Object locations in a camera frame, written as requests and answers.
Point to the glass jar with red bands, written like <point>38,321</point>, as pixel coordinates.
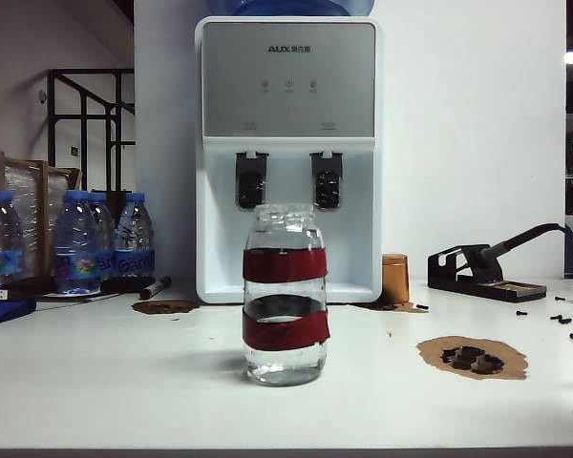
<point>284,329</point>

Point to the black dispenser tap paddle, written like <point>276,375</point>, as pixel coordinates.
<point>251,186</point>
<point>325,186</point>

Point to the plastic water bottle blue label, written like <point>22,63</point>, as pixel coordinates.
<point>133,238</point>
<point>2,229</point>
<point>76,238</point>
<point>106,224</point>

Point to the white AUX water dispenser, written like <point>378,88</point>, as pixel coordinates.
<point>291,71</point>

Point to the copper metal tin can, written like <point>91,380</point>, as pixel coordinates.
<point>395,279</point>

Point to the black marker pen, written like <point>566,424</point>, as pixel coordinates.
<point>155,287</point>

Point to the white backdrop board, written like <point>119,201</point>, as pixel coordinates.
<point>458,143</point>

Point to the black soldering iron stand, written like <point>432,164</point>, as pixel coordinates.
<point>501,288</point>

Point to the black soldering iron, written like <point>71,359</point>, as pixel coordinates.
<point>520,241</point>

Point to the black stair railing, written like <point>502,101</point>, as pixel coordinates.
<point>91,72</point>

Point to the black box device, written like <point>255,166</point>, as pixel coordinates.
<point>28,289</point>

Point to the blue cloth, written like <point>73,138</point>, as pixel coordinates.
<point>0,310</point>

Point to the wooden frame with plastic wrap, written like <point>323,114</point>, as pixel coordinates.
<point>38,214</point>

